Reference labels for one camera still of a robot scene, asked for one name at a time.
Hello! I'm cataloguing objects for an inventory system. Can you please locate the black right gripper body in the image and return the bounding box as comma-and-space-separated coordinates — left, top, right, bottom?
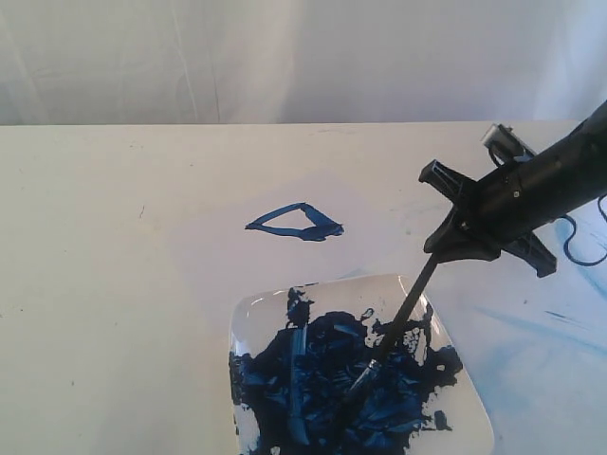
465, 104, 606, 245

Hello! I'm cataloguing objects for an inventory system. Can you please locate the black paintbrush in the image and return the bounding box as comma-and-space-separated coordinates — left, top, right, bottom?
331, 253, 438, 442

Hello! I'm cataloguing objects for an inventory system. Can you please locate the white square paint plate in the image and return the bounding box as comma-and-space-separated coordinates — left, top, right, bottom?
229, 274, 494, 454

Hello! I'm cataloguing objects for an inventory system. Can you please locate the white paper sheet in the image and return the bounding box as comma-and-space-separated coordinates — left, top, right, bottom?
169, 173, 401, 337

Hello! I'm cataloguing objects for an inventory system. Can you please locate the white backdrop cloth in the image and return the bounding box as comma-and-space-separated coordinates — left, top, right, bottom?
1, 1, 606, 125

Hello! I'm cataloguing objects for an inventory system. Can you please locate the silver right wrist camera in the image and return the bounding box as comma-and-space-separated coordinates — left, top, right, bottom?
481, 123, 536, 167

